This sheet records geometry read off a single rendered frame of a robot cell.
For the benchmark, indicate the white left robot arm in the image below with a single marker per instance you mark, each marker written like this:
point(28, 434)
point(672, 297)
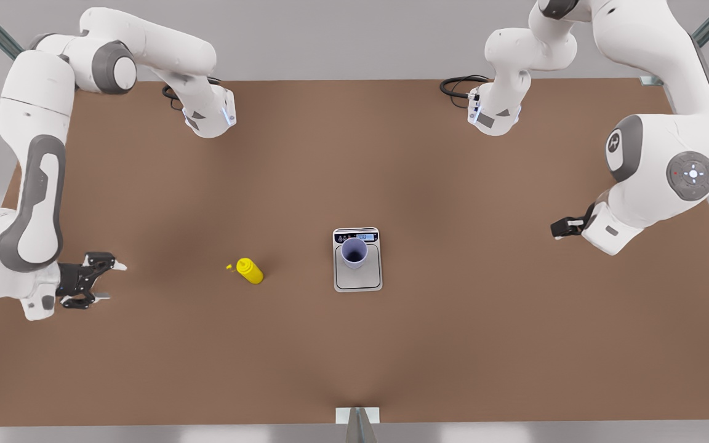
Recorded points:
point(656, 123)

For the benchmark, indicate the yellow sauce bottle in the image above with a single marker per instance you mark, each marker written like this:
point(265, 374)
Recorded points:
point(248, 270)

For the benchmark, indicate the silver digital scale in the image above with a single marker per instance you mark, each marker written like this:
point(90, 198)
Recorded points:
point(357, 271)

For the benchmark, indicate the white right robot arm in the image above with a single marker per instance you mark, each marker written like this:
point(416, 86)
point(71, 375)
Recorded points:
point(34, 184)

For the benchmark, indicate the lilac cup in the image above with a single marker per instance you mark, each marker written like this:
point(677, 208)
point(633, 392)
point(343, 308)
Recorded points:
point(354, 252)

